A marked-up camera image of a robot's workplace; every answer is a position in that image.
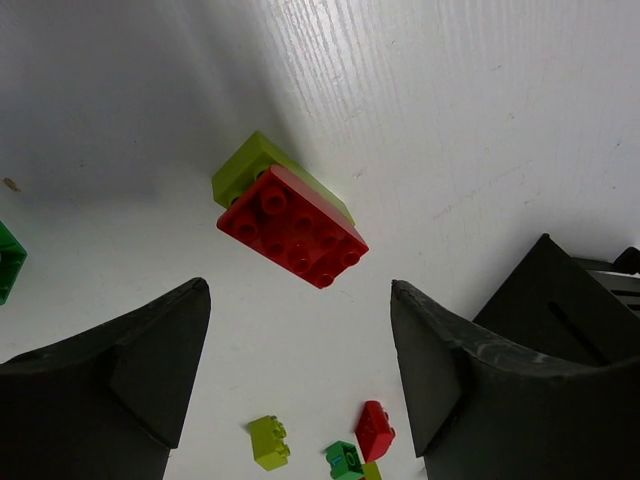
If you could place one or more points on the lime small lego brick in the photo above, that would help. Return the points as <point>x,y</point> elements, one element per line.
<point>268,442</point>

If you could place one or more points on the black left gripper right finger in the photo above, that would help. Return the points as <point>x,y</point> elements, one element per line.
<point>483,407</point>

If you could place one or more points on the red and lime lego stack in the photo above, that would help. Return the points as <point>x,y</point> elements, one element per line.
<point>279,210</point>

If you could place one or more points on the small green lego brick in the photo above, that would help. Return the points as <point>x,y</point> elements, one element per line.
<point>344,461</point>

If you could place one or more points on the red rounded lego brick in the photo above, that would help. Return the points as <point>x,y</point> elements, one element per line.
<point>373,431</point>

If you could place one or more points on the black two-slot container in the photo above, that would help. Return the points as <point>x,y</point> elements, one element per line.
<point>581,310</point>

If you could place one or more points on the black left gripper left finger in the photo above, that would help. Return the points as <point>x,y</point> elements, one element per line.
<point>110,402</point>

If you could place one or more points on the green square lego brick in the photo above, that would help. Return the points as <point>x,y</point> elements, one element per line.
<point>13,256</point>

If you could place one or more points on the red lego with lime top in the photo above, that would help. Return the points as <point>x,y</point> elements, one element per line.
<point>371,471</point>

